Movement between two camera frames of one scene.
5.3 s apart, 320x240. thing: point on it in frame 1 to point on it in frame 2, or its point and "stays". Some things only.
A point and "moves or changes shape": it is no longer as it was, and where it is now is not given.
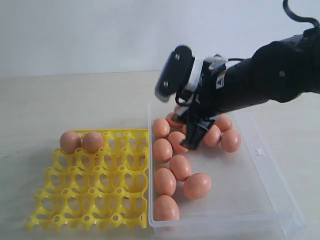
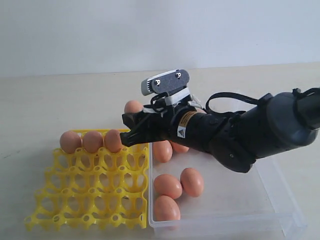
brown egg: [165, 181] moves or changes shape
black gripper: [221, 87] to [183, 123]
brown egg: [92, 141] stays
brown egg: [69, 141] stays
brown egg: [197, 186] moves or changes shape
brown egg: [162, 150] stays
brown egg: [180, 167] to [133, 106]
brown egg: [166, 208] stays
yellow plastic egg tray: [106, 188] stays
